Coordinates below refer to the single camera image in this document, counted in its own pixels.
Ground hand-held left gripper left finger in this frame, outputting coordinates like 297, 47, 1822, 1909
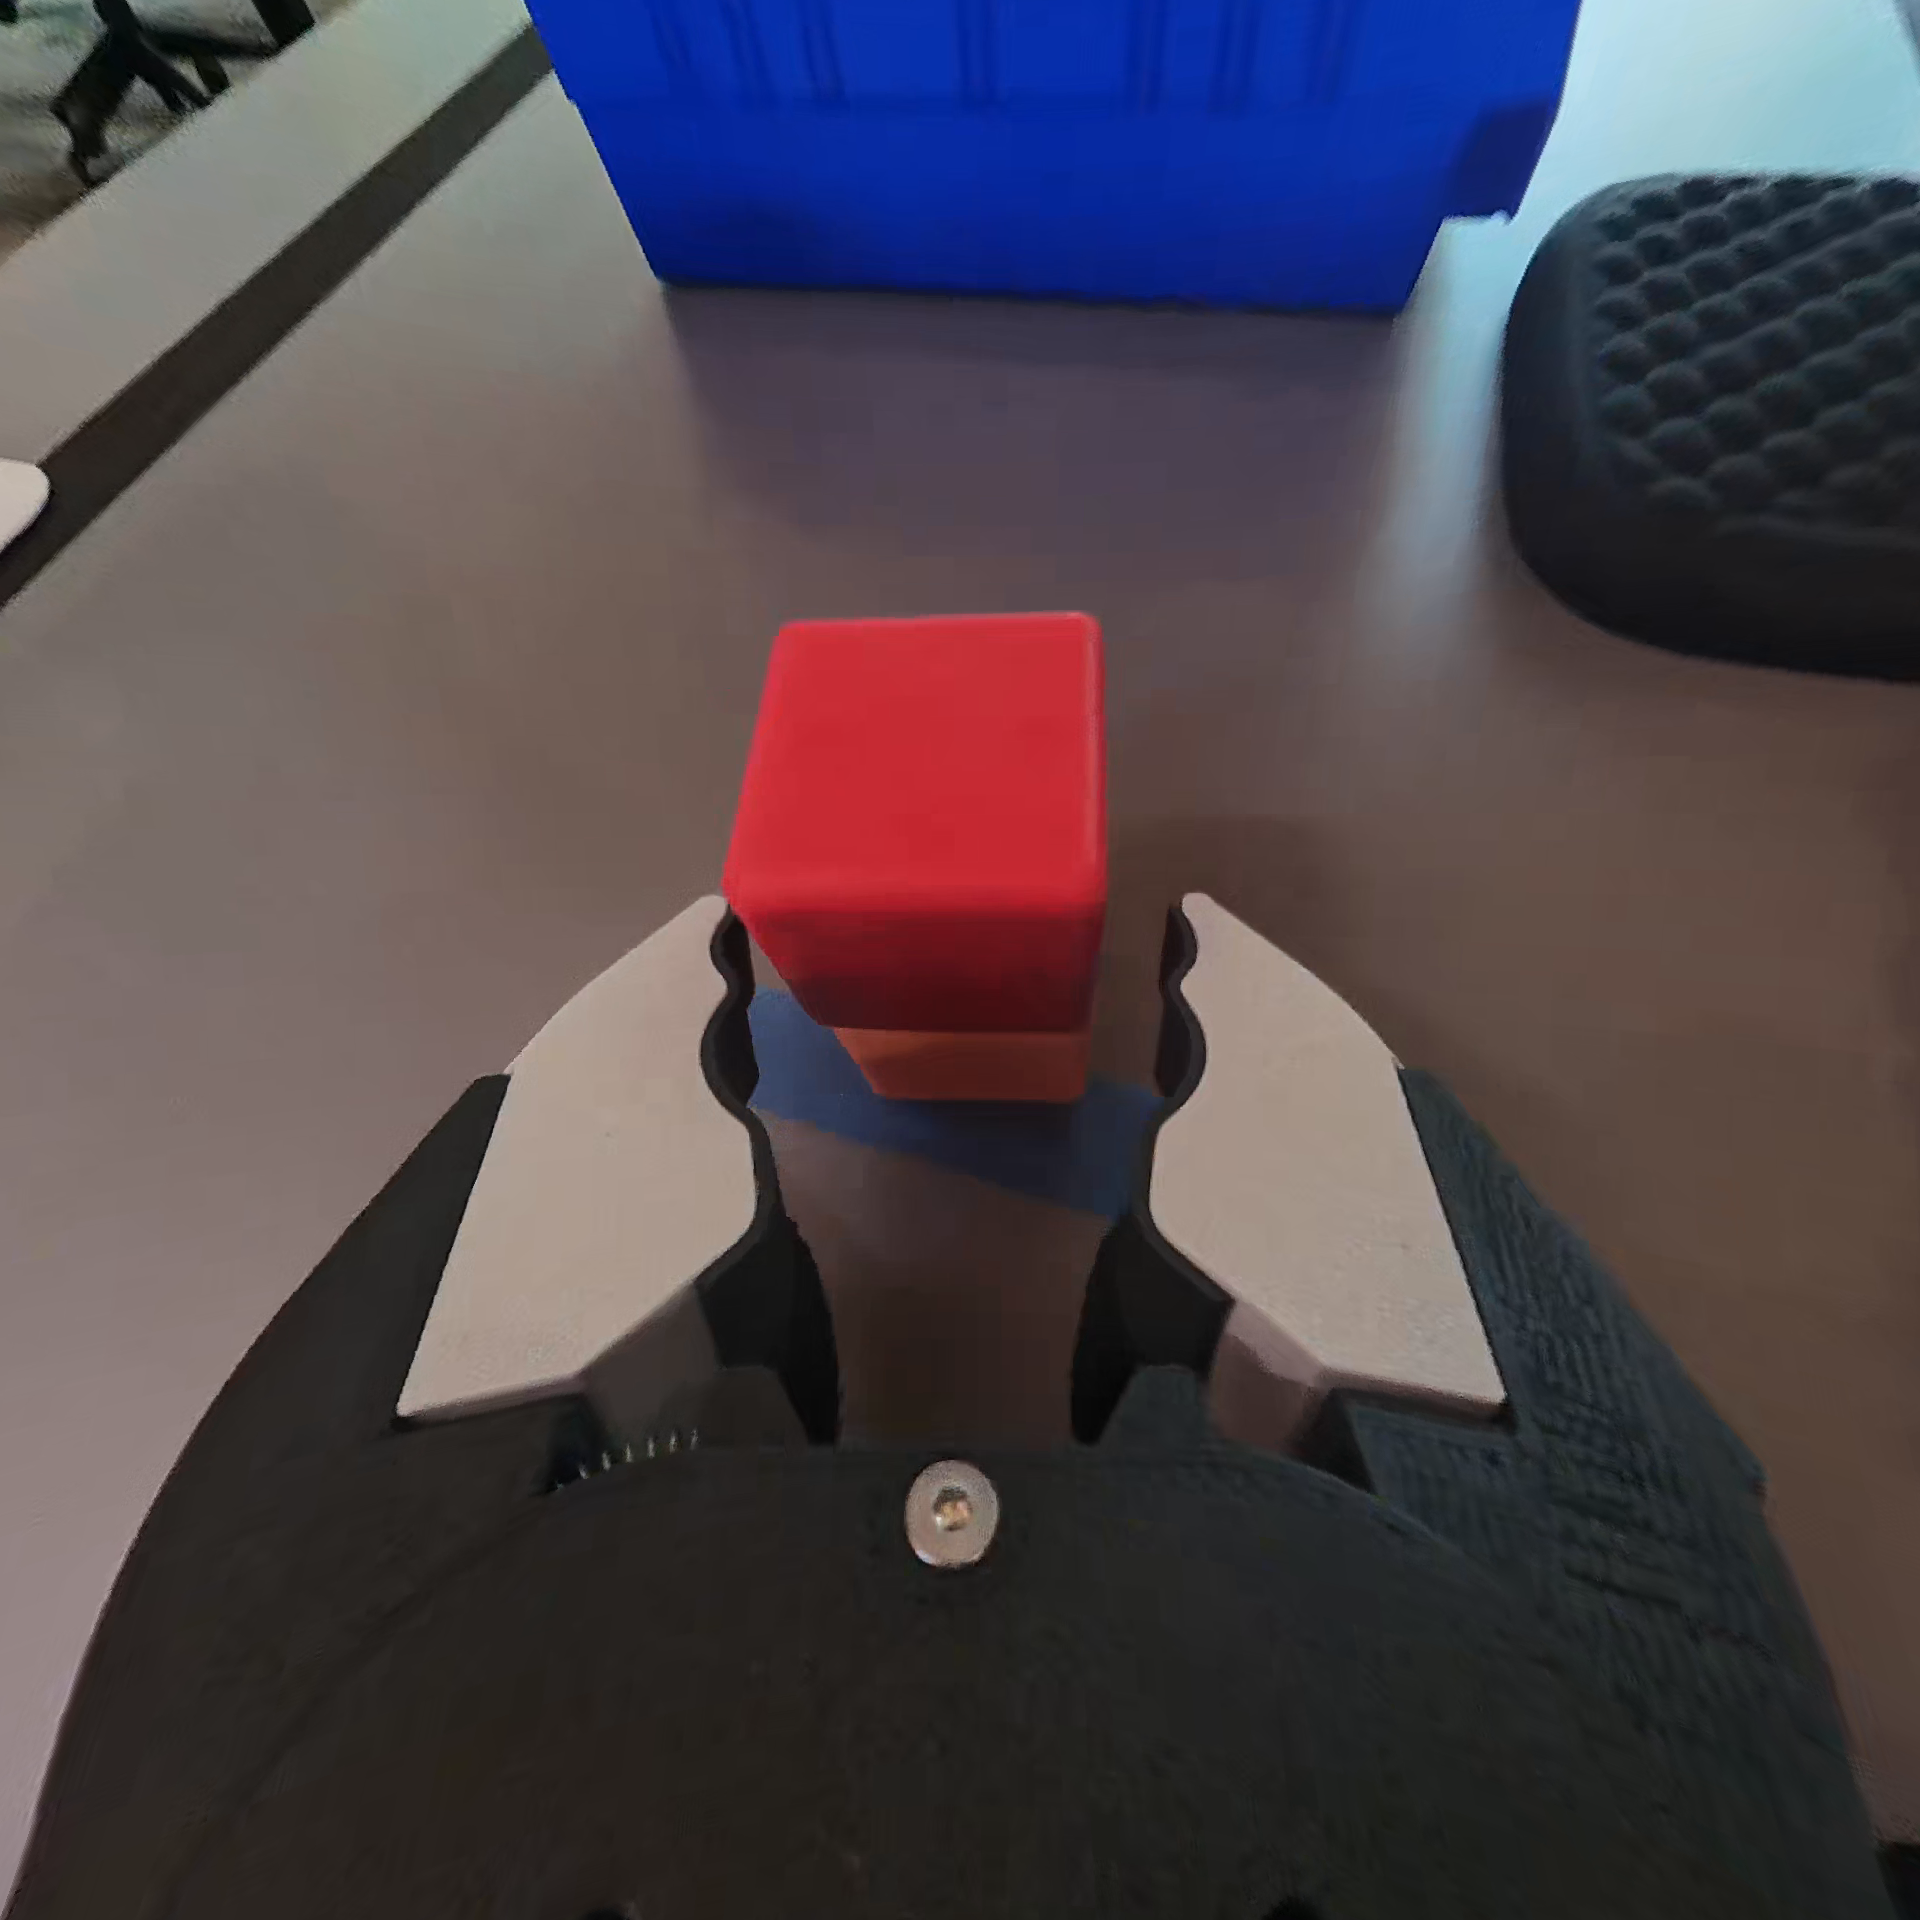
398, 897, 812, 1449

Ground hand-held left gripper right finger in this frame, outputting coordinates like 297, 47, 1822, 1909
1081, 891, 1510, 1460

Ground orange foam cube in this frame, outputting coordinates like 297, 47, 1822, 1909
831, 1021, 1096, 1106

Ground red foam cube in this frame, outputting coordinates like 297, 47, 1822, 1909
724, 613, 1113, 1039

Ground blue plastic bin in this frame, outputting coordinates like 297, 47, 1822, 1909
524, 0, 1585, 318

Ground blue tape strip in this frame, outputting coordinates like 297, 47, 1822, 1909
744, 991, 1177, 1210

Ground black textured armrest pad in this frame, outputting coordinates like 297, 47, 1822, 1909
1501, 175, 1920, 683

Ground black office chair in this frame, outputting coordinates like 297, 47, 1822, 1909
46, 0, 318, 183

